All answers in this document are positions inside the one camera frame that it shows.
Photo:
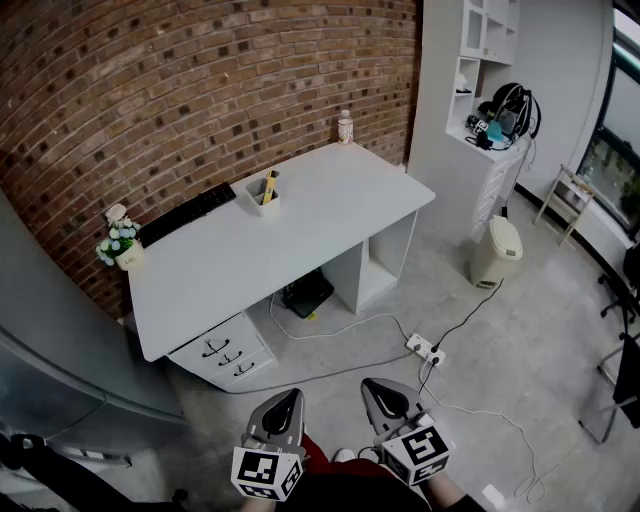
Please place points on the wooden rack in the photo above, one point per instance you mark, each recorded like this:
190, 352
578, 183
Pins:
575, 197

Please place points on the white bottle with yellow label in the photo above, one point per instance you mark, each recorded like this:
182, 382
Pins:
345, 130

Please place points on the black stand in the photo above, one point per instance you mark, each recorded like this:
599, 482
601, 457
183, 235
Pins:
60, 475

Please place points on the white pot of blue flowers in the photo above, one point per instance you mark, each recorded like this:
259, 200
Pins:
131, 260

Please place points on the white drawer unit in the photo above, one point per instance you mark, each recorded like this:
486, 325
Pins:
220, 360

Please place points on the black box under desk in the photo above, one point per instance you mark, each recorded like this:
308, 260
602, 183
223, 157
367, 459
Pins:
310, 295

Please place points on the person's left white shoe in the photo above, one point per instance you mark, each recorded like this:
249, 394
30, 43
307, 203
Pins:
344, 455

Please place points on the black office chair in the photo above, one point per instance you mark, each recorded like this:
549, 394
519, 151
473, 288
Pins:
631, 280

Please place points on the white pen holder box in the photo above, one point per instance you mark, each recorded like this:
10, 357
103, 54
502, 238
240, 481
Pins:
260, 207

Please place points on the black headset gear pile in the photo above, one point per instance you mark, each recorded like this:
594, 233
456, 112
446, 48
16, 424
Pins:
507, 107

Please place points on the white shelf cabinet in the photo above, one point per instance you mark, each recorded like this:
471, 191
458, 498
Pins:
487, 175

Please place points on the person's right forearm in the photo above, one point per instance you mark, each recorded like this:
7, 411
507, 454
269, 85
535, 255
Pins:
447, 492

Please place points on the metal frame chair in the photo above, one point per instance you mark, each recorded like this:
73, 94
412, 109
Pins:
629, 375

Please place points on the white power strip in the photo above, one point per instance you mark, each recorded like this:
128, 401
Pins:
425, 349

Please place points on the black keyboard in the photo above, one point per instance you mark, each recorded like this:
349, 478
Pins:
190, 212

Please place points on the grey cabinet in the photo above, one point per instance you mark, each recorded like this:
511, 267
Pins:
60, 350

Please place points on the white desk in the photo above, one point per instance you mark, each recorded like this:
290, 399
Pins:
300, 225

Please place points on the person's red shorts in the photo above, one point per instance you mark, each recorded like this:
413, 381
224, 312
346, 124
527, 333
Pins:
320, 457

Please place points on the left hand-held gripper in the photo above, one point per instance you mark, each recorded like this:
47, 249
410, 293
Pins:
260, 470

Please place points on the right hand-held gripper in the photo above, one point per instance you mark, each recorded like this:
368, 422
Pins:
420, 452

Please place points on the person's black top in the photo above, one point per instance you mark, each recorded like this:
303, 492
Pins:
365, 495

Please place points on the beige trash bin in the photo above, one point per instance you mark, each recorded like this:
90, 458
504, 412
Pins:
495, 260

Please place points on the window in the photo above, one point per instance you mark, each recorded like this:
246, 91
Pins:
620, 150

